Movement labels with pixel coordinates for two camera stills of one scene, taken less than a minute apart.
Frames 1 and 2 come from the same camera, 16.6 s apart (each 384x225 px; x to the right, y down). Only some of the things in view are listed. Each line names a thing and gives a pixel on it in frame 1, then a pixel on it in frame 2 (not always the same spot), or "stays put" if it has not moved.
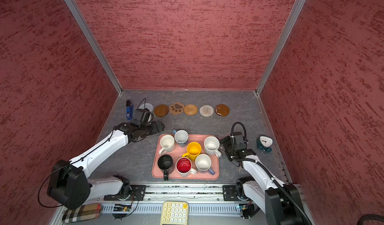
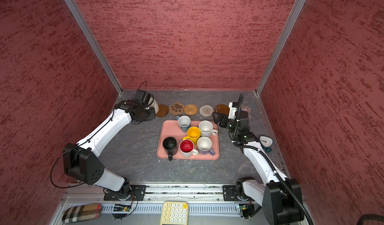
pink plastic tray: [198, 159] to [170, 128]
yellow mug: [194, 150] to [193, 133]
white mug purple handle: [203, 163] to [204, 145]
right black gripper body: [229, 148] to [226, 122]
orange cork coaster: [190, 109] stays put
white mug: [211, 144] to [206, 128]
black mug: [165, 163] to [170, 145]
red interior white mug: [183, 167] to [186, 147]
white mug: [167, 142] to [154, 105]
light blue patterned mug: [181, 137] to [184, 122]
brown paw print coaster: [176, 108] stays put
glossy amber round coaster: [222, 110] stays put
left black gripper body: [150, 128] to [147, 114]
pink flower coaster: [221, 147] to [246, 108]
